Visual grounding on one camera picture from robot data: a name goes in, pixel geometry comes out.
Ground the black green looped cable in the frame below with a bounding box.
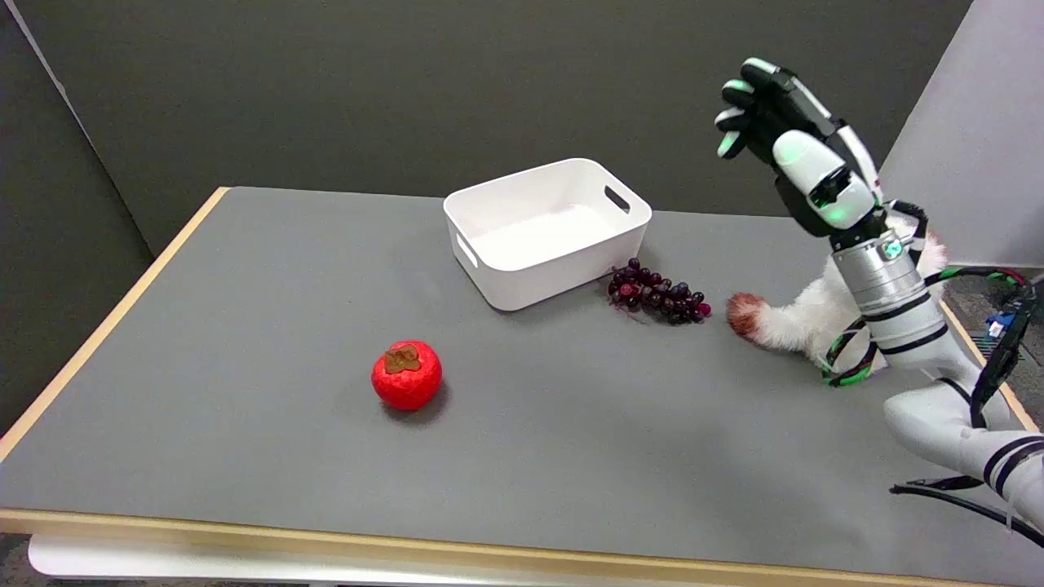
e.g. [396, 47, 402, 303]
[821, 199, 1039, 429]

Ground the dark purple grape bunch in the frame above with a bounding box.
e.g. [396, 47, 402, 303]
[607, 258, 712, 325]

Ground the white plastic storage bin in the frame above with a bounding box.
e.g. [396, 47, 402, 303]
[443, 157, 653, 312]

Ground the red persimmon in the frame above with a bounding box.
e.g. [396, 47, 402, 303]
[371, 340, 443, 412]

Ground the white brown plush toy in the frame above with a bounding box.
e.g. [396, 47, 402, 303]
[726, 205, 949, 375]

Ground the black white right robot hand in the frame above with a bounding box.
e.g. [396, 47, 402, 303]
[714, 57, 887, 240]

